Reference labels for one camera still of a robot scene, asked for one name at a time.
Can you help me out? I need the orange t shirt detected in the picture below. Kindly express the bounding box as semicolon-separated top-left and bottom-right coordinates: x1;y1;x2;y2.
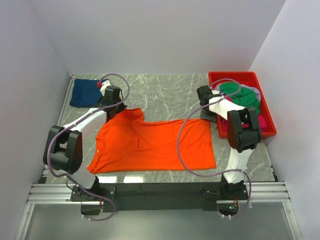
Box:
87;108;216;175

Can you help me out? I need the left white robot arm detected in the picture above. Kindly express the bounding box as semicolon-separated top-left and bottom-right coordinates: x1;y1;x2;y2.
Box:
43;85;126;201

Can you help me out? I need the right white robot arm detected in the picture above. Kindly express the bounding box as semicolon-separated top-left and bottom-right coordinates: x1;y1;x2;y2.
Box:
196;85;262;200

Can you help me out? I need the lavender t shirt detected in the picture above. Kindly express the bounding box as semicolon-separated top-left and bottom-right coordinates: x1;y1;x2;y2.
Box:
214;83;262;101

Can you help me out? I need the folded blue t shirt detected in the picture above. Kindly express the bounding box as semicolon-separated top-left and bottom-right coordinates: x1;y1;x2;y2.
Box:
69;78;103;108

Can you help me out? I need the green t shirt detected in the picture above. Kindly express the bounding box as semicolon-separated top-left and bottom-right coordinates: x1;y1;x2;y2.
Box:
219;82;261;115

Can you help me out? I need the red plastic bin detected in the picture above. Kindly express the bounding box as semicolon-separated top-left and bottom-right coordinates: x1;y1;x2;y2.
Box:
208;71;277;139

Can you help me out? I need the magenta t shirt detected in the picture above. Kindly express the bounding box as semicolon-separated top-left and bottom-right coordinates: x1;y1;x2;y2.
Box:
221;114;268;133

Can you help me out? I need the black base beam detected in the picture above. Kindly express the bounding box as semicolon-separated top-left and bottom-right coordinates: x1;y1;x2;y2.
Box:
70;182;250;213

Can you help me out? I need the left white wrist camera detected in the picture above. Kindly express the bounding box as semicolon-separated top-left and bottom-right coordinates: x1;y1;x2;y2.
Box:
97;78;112;93

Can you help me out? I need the aluminium frame rail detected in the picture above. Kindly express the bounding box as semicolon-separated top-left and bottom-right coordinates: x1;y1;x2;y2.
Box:
14;73;77;240

